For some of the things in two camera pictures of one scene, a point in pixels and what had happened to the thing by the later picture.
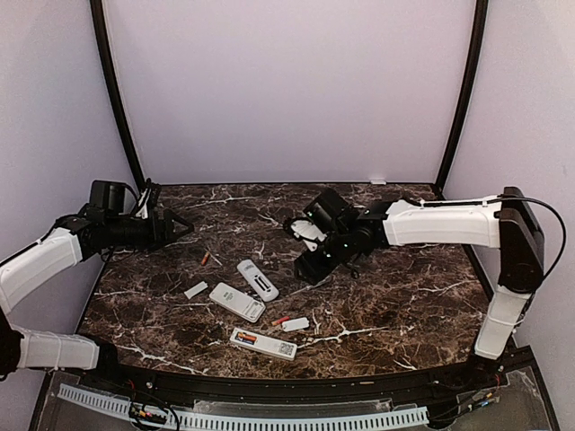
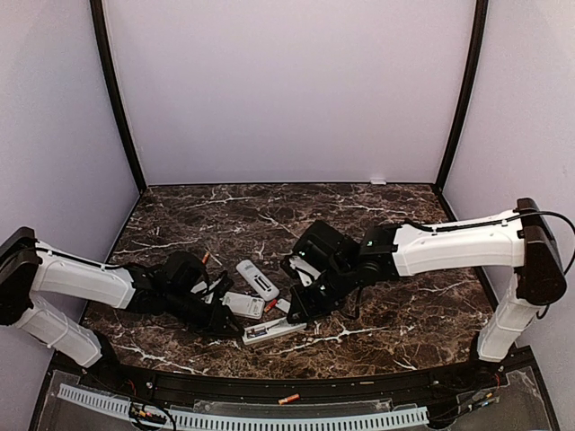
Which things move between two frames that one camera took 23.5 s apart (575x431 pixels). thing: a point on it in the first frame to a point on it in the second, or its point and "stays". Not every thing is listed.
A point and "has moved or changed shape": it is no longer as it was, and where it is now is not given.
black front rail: (502, 365) stays
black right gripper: (314, 272) to (304, 308)
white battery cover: (296, 324) to (283, 304)
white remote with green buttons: (237, 303) stays
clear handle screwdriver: (306, 288) has moved or changed shape
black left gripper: (160, 236) to (216, 321)
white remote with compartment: (260, 283) stays
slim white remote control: (262, 343) to (258, 332)
